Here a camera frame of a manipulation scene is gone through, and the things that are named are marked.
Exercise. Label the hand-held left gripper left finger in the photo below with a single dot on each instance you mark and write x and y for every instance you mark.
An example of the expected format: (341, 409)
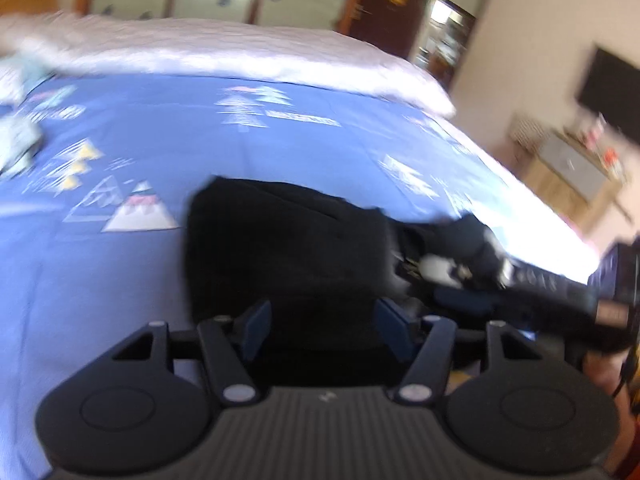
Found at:
(257, 327)

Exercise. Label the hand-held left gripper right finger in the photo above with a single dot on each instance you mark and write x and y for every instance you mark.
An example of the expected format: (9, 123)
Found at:
(392, 325)

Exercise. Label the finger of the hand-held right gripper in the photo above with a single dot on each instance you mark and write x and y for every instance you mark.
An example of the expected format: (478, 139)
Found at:
(470, 300)
(475, 245)

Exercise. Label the black pants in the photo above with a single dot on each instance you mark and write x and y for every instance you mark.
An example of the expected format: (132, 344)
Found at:
(280, 245)

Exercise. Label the person's right hand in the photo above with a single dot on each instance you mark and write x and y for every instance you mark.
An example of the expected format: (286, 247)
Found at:
(602, 377)

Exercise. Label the wooden television cabinet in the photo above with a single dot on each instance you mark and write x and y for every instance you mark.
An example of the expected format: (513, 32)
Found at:
(570, 170)

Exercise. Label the blue printed bed sheet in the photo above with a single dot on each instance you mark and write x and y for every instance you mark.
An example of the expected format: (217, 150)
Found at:
(110, 270)

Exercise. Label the dark brown door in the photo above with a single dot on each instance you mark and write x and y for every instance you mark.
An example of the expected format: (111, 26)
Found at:
(395, 5)

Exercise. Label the pale floral quilt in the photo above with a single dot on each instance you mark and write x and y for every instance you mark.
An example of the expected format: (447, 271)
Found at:
(225, 50)

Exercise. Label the crumpled light blue cloth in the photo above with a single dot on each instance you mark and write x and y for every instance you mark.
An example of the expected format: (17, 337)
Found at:
(17, 145)

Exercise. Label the small floral pillow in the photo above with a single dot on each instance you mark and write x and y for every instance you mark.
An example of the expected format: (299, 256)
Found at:
(22, 77)

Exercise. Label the black wall television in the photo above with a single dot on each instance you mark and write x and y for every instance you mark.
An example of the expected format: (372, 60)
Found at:
(612, 90)

